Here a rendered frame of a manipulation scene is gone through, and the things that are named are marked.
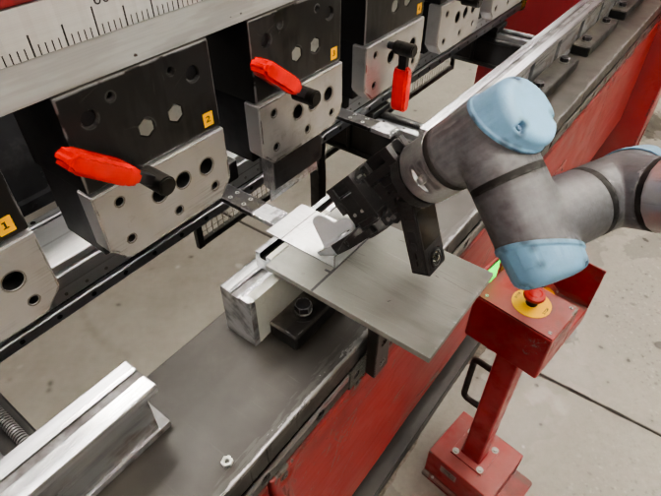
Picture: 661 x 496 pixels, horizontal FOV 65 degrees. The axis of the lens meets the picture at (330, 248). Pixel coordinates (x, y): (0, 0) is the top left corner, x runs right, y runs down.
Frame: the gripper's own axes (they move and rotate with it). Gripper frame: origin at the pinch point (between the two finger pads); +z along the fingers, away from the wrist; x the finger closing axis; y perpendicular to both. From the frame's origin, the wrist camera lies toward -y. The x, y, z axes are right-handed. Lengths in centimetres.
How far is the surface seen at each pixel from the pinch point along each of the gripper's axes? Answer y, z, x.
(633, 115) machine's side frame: -53, 44, -214
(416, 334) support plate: -13.5, -10.7, 7.3
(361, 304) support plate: -7.3, -5.3, 7.4
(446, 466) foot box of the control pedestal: -73, 56, -25
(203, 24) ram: 25.3, -23.7, 15.5
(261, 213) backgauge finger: 10.5, 9.3, 1.7
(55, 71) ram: 25.6, -24.2, 29.3
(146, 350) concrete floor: 0, 133, -3
